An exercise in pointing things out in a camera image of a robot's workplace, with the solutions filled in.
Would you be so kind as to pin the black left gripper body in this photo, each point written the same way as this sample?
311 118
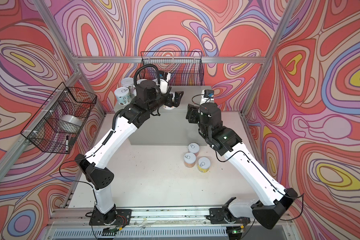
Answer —
159 100

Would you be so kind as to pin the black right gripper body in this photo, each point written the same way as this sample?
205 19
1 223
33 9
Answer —
195 117

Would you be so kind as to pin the pink label can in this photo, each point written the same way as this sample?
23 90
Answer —
128 83

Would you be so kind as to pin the teal label can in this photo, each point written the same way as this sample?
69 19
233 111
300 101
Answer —
123 96

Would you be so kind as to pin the orange label can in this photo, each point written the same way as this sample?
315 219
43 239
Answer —
190 160

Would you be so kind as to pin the yellow green label can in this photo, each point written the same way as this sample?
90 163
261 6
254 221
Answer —
165 107

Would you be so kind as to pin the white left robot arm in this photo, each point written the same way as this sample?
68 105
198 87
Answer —
126 121

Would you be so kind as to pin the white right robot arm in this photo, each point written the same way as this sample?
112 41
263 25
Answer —
273 198

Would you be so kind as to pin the grey metal cabinet box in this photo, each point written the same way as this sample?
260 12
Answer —
171 127

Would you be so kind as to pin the black marker pen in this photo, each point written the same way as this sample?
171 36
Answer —
67 144

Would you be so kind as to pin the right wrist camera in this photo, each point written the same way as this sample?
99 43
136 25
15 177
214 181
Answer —
207 96

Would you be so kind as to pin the black wire basket back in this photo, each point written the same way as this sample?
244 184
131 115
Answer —
186 67

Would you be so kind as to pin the black wire basket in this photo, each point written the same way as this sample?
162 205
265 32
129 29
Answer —
186 67
44 133

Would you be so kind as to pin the black wire basket left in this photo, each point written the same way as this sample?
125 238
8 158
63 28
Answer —
44 133

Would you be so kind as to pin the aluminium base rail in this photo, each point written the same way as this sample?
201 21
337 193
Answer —
161 223

